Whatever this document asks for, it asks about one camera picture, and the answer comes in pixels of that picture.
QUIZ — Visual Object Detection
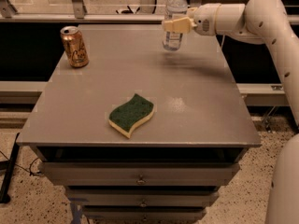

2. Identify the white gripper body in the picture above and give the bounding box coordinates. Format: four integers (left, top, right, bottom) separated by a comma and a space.
193, 3, 220, 35

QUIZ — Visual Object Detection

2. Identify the clear blue plastic water bottle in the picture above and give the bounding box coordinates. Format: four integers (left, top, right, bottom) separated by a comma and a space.
162, 0, 189, 52

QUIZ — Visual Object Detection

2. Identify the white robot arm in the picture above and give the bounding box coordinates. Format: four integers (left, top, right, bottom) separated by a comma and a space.
163, 0, 299, 224

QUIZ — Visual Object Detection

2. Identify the orange soda can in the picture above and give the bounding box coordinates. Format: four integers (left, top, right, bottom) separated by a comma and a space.
60, 26, 89, 68

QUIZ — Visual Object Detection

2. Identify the green and yellow sponge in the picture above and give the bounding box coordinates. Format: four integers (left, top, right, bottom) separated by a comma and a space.
108, 94, 154, 138

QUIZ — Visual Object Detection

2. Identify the grey drawer cabinet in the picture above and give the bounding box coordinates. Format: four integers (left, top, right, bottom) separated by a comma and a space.
18, 25, 260, 222

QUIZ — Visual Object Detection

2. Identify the top drawer with knob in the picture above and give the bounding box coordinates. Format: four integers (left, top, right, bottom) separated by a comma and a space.
40, 162, 239, 187

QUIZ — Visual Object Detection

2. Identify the drawer with knob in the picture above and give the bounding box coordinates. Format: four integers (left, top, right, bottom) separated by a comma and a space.
66, 189, 219, 207
82, 206, 206, 221
40, 162, 239, 187

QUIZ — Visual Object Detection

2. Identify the middle drawer with knob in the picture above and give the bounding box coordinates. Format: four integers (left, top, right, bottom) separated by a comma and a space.
66, 189, 219, 207

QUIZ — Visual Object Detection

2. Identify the bottom drawer with knob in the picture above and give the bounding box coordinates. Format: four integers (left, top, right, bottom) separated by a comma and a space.
82, 206, 206, 221

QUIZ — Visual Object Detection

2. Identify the black floor stand leg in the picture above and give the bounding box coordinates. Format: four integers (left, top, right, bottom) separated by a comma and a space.
0, 133, 20, 203

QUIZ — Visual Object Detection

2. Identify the metal frame rail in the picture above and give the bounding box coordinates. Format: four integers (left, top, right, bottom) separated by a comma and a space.
0, 0, 299, 26

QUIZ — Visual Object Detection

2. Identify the black cable on floor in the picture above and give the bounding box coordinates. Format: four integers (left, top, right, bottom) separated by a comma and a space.
0, 149, 43, 177

